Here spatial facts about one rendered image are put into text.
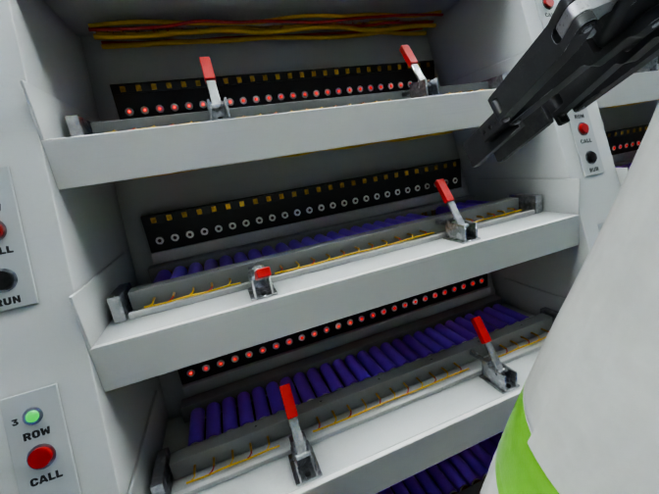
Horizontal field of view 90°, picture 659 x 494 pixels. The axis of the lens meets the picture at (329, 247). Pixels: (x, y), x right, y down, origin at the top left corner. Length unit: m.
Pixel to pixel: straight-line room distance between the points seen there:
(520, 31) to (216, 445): 0.69
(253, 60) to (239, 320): 0.46
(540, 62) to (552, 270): 0.39
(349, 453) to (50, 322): 0.32
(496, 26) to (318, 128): 0.37
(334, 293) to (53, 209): 0.27
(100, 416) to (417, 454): 0.32
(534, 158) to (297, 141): 0.38
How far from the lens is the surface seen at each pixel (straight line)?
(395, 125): 0.44
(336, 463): 0.42
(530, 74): 0.31
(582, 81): 0.37
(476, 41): 0.71
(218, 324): 0.35
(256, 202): 0.52
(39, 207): 0.39
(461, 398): 0.49
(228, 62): 0.66
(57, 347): 0.38
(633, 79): 0.77
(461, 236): 0.46
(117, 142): 0.39
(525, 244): 0.51
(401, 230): 0.47
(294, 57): 0.68
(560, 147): 0.59
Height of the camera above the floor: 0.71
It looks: 2 degrees up
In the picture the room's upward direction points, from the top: 14 degrees counter-clockwise
